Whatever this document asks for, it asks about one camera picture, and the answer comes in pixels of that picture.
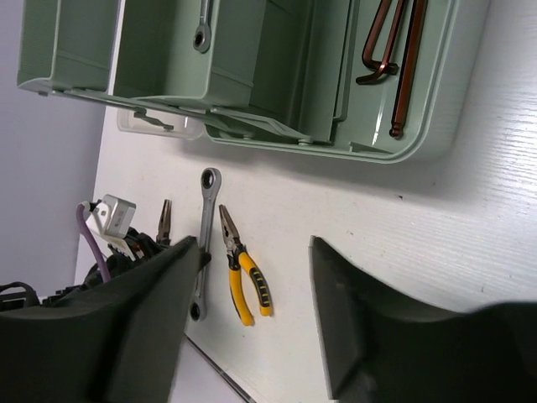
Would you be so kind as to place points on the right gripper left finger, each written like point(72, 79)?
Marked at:
point(117, 342)

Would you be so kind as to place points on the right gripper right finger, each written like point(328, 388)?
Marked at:
point(381, 345)

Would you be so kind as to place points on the yellow-handled pliers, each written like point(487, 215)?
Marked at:
point(240, 262)
point(164, 226)

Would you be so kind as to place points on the large silver ratchet wrench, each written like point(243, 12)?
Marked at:
point(211, 181)

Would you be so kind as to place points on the green cantilever toolbox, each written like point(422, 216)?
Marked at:
point(279, 75)

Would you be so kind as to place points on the small silver wrench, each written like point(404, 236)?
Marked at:
point(202, 35)

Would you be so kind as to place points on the bent brown hex key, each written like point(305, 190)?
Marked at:
point(383, 66)

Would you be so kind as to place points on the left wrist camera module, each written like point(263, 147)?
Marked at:
point(111, 217)

